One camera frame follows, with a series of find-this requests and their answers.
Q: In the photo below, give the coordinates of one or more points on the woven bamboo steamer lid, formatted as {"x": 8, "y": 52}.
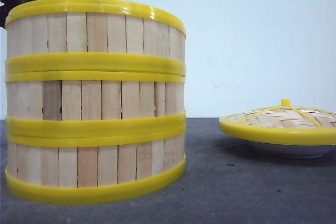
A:
{"x": 284, "y": 124}

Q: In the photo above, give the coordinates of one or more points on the front bamboo steamer basket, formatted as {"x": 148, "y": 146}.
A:
{"x": 96, "y": 193}

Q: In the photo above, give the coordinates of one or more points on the white shallow plate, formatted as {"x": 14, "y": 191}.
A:
{"x": 291, "y": 151}

